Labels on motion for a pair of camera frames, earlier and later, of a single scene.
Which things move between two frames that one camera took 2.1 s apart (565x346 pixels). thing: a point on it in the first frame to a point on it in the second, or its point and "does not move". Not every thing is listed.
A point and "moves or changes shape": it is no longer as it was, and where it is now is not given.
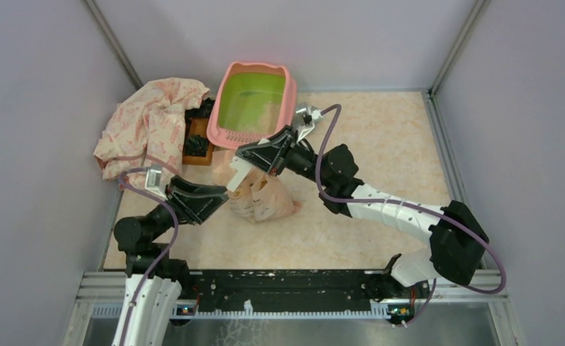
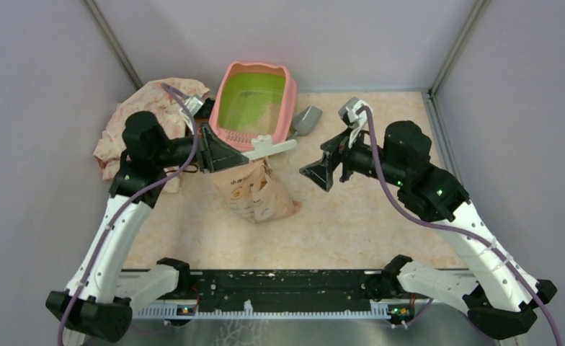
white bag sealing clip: x=243 y=169 moves or changes shape
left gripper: x=195 y=202 to x=215 y=155
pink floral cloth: x=146 y=129 does not move
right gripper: x=271 y=154 to x=335 y=151
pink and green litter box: x=252 y=101 does not move
